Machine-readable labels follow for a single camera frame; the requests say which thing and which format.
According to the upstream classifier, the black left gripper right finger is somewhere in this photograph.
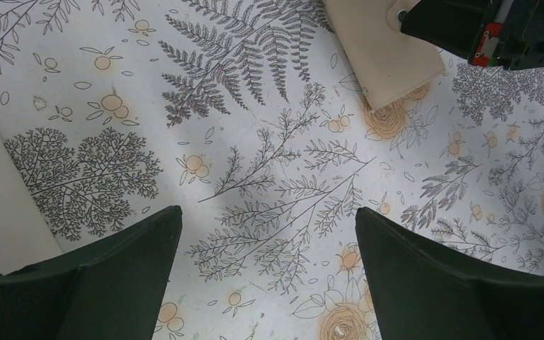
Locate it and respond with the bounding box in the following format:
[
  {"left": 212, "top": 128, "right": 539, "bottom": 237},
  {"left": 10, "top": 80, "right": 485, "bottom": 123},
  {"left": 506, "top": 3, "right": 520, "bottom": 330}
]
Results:
[{"left": 355, "top": 208, "right": 544, "bottom": 339}]

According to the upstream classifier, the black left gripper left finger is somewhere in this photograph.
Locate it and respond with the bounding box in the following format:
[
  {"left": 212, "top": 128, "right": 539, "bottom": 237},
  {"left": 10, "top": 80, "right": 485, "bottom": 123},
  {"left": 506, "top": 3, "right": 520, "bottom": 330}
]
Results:
[{"left": 0, "top": 206, "right": 183, "bottom": 339}]

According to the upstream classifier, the floral patterned table mat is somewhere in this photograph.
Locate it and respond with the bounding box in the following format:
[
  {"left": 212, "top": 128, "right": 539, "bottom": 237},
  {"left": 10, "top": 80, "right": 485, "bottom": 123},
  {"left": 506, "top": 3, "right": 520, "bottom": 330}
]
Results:
[{"left": 0, "top": 1, "right": 544, "bottom": 339}]

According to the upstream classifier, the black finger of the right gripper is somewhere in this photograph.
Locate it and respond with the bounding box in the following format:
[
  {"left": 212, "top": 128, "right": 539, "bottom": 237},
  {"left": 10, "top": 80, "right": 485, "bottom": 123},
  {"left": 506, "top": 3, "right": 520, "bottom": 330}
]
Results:
[{"left": 400, "top": 0, "right": 490, "bottom": 59}]

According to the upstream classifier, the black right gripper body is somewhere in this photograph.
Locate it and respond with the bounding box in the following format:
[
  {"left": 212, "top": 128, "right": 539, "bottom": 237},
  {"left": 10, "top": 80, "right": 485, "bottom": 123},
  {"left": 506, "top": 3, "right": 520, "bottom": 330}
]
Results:
[{"left": 469, "top": 1, "right": 544, "bottom": 71}]

